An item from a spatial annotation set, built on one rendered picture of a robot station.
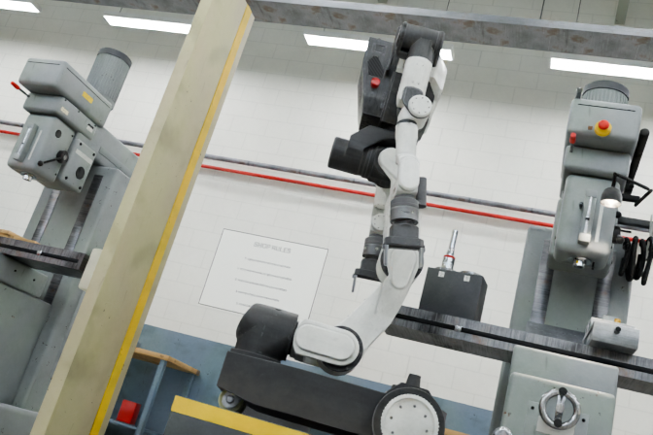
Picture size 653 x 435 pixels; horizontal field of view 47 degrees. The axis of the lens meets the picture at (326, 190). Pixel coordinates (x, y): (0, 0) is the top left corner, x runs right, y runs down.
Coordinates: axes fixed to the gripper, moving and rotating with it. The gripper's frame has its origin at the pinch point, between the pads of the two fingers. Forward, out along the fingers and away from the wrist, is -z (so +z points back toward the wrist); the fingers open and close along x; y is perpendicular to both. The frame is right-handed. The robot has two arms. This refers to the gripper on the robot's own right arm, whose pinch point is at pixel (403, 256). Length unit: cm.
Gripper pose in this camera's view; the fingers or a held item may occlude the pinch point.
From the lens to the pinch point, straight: 230.9
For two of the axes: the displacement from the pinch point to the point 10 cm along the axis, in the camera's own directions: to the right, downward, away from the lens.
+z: 0.6, -9.3, 3.6
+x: 9.9, 0.9, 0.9
